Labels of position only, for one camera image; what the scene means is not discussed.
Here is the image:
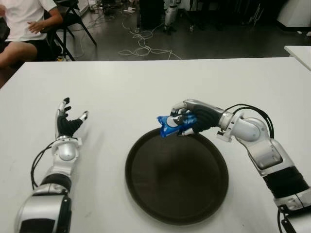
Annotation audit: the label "white side table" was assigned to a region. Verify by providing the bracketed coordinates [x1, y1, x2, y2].
[283, 45, 311, 72]

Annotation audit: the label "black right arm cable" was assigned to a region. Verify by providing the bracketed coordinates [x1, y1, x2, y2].
[227, 103, 276, 140]

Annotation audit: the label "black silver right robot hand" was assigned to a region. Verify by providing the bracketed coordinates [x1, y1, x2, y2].
[170, 99, 230, 136]

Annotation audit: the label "seated person in white shirt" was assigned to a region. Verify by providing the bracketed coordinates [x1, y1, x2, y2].
[0, 0, 64, 88]

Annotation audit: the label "white cabinet with black base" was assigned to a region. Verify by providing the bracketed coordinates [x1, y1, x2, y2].
[276, 0, 311, 32]

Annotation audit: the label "round dark brown tray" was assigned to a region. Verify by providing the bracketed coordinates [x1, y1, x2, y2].
[125, 128, 229, 225]

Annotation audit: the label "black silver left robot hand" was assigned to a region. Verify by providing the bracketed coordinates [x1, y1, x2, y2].
[54, 97, 89, 139]

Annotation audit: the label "blue Oreo cookie pack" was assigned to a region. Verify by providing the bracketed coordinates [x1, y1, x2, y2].
[156, 111, 198, 138]

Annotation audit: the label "silver humanoid robot legs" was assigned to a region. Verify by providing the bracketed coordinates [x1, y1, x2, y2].
[163, 0, 180, 33]

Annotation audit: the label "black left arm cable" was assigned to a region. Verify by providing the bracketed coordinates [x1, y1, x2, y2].
[30, 140, 58, 189]

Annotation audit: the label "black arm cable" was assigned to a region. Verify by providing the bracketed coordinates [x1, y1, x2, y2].
[227, 103, 276, 140]
[30, 140, 58, 189]

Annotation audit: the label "white tangled floor cable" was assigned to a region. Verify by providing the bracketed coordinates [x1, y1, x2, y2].
[118, 14, 182, 60]

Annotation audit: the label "black folding chair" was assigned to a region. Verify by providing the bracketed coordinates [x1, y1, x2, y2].
[40, 0, 98, 61]

